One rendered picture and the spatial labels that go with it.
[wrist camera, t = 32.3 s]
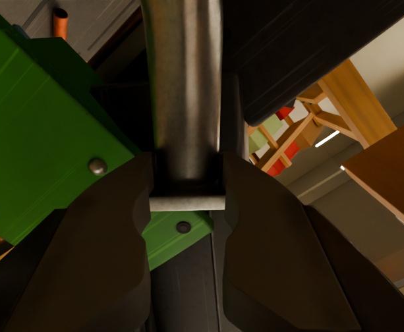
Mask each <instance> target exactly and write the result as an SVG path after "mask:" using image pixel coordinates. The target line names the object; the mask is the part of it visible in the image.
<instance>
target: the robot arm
mask: <svg viewBox="0 0 404 332"><path fill-rule="evenodd" d="M155 186H158V166H157V157H156V153H154V152H142V153H140V154H139V155H137V156H136V157H134V158H132V159H131V160H129V161H128V162H126V163H124V164H122V165H121V166H119V167H118V168H116V169H114V170H113V171H111V172H110V173H108V174H106V175H105V176H103V177H102V178H100V179H99V180H97V181H96V182H95V183H93V184H92V185H90V186H89V187H88V188H87V189H86V190H85V191H83V192H82V193H81V194H80V195H79V196H78V197H77V198H76V199H75V200H74V201H73V202H72V203H71V204H69V205H68V206H67V207H66V208H64V209H54V210H53V211H52V212H51V213H50V214H49V215H48V216H47V217H46V218H45V219H44V220H43V221H42V222H41V223H40V224H38V225H37V226H36V227H35V228H34V229H33V230H32V231H31V232H30V233H29V234H27V235H26V236H25V237H24V238H23V239H22V240H21V241H20V242H19V243H18V244H17V245H16V246H15V247H14V248H13V249H12V250H11V251H10V252H9V253H8V254H6V255H5V256H4V257H3V258H2V259H1V260H0V332H133V331H135V330H136V329H138V328H139V327H140V326H141V325H142V324H143V323H144V322H145V321H146V320H147V318H148V316H149V313H150V295H151V277H150V268H149V263H148V254H147V249H146V242H145V240H144V239H143V238H142V236H141V235H142V232H143V230H144V229H145V227H146V226H147V224H148V223H149V222H150V220H151V213H150V202H149V195H150V193H151V191H152V190H153V189H154V187H155ZM218 186H221V187H222V189H224V191H225V192H226V196H225V213H224V219H225V221H226V222H227V223H228V225H229V226H230V228H231V230H232V233H231V234H230V235H229V236H228V238H227V240H226V242H225V257H224V265H223V313H224V315H225V317H226V318H227V320H228V321H229V322H230V323H232V324H233V325H234V326H235V327H237V328H238V329H240V330H241V331H242V332H404V295H403V294H402V293H401V291H400V290H399V289H398V288H397V287H396V286H395V285H394V284H393V283H392V282H391V281H390V280H389V279H388V278H387V277H386V276H385V275H384V274H383V273H382V272H381V271H380V270H379V269H378V268H377V267H376V266H375V265H374V264H373V263H372V262H371V261H370V260H369V259H368V258H367V257H366V256H365V255H364V254H363V253H362V252H361V251H360V250H359V249H358V248H357V247H356V246H355V245H354V244H353V243H352V242H351V241H350V240H349V239H348V238H347V237H346V236H345V235H344V234H343V233H342V232H341V231H340V230H339V229H338V228H337V227H336V226H335V225H334V224H333V223H332V222H331V221H330V220H329V219H328V218H326V217H325V216H324V215H323V214H322V213H321V212H320V211H319V210H318V209H317V208H316V207H315V206H306V205H304V204H303V203H302V202H301V201H300V200H299V199H298V198H297V197H296V196H295V195H294V194H293V193H292V192H291V191H290V190H289V189H287V188H286V187H285V186H283V185H282V184H281V183H280V182H279V181H278V180H276V179H275V178H273V177H272V176H271V175H269V174H267V173H266V172H264V171H263V170H261V169H259V168H258V167H256V166H255V165H253V164H251V163H250V162H248V161H247V160H245V159H243V158H242V157H240V156H239V155H237V154H235V153H234V152H230V151H227V152H222V153H219V170H218Z"/></svg>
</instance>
